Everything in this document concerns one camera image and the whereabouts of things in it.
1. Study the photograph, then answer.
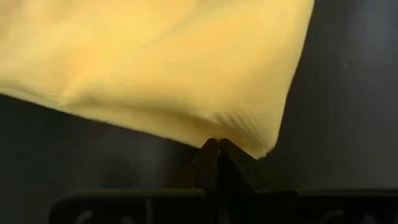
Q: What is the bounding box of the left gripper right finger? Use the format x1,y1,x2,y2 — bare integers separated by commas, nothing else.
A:
220,139,398,224

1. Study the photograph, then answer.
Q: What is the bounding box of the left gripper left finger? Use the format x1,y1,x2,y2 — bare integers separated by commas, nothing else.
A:
49,139,220,224

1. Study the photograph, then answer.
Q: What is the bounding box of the pale yellow microfiber towel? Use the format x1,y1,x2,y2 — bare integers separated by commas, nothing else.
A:
0,0,315,160

